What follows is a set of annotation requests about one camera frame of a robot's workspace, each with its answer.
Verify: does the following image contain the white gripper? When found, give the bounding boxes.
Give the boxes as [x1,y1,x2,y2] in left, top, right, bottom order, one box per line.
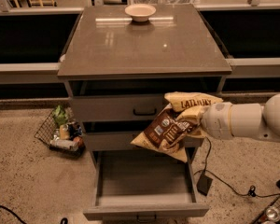
[186,102,232,140]

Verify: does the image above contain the brown chip bag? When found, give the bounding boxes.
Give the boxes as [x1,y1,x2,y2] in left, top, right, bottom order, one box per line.
[131,91,223,162]

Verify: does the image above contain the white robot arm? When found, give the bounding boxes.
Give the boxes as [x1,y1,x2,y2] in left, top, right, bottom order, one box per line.
[200,94,280,143]

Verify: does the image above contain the top grey drawer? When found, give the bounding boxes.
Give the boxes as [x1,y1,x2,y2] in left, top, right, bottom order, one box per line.
[68,77,224,123]

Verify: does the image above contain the grey drawer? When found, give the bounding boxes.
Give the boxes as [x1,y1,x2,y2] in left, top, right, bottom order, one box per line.
[68,77,224,123]
[81,119,207,152]
[84,149,209,223]

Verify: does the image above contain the bottom grey drawer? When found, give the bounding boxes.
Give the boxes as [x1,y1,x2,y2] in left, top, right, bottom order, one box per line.
[84,149,209,223]

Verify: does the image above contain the grey drawer cabinet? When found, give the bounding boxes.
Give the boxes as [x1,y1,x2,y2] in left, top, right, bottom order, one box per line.
[57,3,233,224]

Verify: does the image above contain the middle grey drawer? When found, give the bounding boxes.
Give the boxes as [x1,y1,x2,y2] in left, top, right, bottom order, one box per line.
[81,119,207,152]

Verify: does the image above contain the black power adapter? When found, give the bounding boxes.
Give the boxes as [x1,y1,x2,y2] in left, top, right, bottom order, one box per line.
[197,172,213,196]

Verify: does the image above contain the beige ceramic bowl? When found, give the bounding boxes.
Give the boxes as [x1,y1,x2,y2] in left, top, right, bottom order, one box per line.
[125,4,156,22]

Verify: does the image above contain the silver can right basket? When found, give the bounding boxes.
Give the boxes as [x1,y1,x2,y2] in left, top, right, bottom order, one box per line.
[265,206,280,222]

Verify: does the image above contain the silver can in basket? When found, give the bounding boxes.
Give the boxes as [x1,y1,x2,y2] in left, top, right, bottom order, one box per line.
[50,139,78,151]

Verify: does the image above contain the yellow bottle in basket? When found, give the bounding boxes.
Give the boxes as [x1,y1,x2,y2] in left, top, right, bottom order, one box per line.
[59,124,70,140]

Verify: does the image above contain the green leafy vegetable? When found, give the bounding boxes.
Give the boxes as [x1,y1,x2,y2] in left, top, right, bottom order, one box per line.
[52,105,68,126]

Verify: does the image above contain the black power cable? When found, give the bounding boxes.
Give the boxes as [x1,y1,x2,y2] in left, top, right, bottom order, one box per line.
[193,136,280,200]

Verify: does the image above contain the black wire basket right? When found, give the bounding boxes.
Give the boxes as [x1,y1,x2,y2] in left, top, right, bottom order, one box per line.
[250,196,280,224]

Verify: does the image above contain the black wire basket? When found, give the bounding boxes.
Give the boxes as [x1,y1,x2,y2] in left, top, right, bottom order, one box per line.
[35,108,85,157]
[250,196,280,224]

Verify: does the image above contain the black wire basket left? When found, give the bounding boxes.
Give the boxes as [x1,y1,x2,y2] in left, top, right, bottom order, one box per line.
[35,108,85,157]

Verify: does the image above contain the black cable left bottom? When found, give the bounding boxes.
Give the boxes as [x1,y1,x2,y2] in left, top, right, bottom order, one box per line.
[0,189,28,224]

